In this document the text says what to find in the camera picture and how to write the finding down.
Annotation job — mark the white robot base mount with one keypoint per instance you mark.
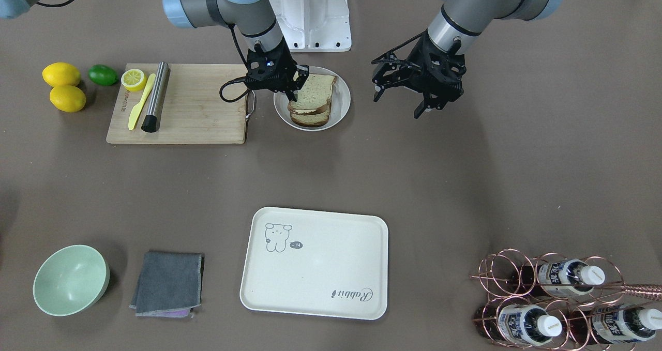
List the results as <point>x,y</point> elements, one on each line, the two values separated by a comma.
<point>314,26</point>

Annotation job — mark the white round plate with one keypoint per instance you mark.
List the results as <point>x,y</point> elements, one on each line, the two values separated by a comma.
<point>341,102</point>

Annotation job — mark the mint green bowl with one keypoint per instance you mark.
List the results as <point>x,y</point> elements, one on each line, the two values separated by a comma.
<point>71,280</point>

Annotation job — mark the half cut lemon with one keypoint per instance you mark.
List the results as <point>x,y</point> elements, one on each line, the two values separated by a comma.
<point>133,80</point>

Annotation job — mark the green lime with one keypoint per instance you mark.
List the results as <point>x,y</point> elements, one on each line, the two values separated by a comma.
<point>102,75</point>

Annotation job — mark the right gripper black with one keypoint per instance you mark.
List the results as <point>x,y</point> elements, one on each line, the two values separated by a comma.
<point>286,64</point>

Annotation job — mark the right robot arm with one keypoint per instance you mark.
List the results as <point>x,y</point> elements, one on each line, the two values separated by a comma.
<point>255,19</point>

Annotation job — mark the yellow plastic knife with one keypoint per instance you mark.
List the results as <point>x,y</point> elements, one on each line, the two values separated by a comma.
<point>137,108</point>

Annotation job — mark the wooden cutting board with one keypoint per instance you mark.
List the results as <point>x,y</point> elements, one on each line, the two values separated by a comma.
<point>192,110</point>

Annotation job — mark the grey folded cloth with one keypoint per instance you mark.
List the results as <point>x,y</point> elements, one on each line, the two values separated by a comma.
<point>169,285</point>

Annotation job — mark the cream rabbit tray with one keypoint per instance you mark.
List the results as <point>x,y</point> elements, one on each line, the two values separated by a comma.
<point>315,262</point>

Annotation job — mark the tea bottle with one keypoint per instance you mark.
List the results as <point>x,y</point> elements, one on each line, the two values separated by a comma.
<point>564,279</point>
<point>614,325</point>
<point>517,324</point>

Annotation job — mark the plain bread slice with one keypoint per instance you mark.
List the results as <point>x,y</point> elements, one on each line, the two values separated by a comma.
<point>315,95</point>

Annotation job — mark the copper wire bottle rack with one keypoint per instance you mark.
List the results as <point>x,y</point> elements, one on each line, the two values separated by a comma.
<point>556,302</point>

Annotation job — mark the yellow lemon upper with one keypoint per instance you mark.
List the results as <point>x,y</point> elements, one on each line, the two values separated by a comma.
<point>61,74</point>

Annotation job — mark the yellow lemon lower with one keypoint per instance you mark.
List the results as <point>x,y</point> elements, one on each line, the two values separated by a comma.
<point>68,98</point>

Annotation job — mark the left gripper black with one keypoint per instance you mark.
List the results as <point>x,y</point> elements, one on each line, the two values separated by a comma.
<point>420,56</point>

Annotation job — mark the tea bottle upper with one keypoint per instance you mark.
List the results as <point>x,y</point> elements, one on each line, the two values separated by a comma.
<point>564,279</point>

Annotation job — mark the steel muddler black tip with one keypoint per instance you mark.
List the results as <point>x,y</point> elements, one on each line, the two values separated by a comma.
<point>152,119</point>

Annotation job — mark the yellow lemon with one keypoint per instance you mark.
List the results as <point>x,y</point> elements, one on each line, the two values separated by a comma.
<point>61,74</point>
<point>68,98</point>

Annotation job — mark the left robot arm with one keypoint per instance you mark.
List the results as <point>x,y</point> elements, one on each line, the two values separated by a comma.
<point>468,19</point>

